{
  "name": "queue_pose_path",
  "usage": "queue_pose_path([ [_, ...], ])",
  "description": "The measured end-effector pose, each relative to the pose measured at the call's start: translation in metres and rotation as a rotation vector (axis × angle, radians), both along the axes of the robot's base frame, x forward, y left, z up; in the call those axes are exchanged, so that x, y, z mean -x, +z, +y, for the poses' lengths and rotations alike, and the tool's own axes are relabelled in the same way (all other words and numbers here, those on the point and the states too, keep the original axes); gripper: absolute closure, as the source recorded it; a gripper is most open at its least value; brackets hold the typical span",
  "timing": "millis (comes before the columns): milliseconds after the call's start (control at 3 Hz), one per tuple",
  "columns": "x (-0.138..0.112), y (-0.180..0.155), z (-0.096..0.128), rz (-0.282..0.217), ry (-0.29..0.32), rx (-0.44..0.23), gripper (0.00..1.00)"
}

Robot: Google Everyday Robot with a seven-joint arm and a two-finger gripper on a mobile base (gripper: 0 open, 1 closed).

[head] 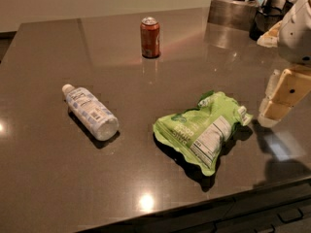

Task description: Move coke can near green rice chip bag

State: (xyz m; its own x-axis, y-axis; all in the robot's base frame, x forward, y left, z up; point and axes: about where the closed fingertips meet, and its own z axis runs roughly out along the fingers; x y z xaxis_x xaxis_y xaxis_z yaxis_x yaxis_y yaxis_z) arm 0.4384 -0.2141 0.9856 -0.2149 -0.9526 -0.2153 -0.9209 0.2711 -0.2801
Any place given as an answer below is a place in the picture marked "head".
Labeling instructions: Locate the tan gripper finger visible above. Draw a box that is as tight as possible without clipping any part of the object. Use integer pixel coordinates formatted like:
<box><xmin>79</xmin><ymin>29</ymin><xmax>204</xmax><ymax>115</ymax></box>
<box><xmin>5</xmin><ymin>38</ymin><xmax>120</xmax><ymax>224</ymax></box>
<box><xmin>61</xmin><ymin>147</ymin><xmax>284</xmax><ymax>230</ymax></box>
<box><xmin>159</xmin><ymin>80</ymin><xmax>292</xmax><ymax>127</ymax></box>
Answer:
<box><xmin>257</xmin><ymin>21</ymin><xmax>282</xmax><ymax>48</ymax></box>
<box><xmin>258</xmin><ymin>67</ymin><xmax>311</xmax><ymax>128</ymax></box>

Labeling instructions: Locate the red coke can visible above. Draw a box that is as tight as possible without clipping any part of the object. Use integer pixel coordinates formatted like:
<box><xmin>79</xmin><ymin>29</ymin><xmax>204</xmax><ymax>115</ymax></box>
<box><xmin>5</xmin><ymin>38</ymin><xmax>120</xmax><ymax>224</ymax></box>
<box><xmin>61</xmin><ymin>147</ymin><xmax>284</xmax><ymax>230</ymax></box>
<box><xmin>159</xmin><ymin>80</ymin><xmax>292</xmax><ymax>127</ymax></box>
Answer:
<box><xmin>140</xmin><ymin>17</ymin><xmax>160</xmax><ymax>58</ymax></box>

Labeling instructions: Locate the green rice chip bag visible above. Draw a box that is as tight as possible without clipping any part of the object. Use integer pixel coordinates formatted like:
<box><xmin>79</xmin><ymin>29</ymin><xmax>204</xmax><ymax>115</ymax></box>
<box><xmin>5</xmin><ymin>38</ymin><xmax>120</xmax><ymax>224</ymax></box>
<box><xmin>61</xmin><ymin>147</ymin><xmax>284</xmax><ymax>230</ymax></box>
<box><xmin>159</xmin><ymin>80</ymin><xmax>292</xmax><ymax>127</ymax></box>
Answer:
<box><xmin>153</xmin><ymin>91</ymin><xmax>253</xmax><ymax>177</ymax></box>

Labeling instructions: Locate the stainless steel snack dispenser base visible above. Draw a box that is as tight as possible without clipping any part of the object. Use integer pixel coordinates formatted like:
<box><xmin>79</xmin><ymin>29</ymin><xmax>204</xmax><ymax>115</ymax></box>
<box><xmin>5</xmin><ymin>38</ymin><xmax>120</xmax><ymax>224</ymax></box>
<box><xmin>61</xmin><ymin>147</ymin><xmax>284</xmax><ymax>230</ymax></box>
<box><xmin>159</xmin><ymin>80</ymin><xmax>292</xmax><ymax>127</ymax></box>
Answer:
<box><xmin>208</xmin><ymin>0</ymin><xmax>257</xmax><ymax>31</ymax></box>

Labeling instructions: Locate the clear plastic water bottle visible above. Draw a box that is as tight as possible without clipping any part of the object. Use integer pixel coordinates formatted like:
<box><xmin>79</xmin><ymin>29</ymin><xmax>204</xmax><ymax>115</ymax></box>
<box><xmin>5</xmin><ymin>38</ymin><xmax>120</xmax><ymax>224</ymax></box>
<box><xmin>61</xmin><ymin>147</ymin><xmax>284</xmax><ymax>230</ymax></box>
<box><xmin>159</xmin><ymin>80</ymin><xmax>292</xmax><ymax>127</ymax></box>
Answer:
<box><xmin>62</xmin><ymin>84</ymin><xmax>119</xmax><ymax>141</ymax></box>

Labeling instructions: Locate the black wire basket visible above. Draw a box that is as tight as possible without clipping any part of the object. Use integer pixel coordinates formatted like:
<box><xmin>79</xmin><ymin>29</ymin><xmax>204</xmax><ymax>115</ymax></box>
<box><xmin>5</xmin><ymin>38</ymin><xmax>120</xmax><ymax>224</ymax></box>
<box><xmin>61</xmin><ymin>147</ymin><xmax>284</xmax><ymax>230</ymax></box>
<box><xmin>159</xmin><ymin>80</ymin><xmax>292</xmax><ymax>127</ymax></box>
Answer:
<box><xmin>249</xmin><ymin>6</ymin><xmax>283</xmax><ymax>41</ymax></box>

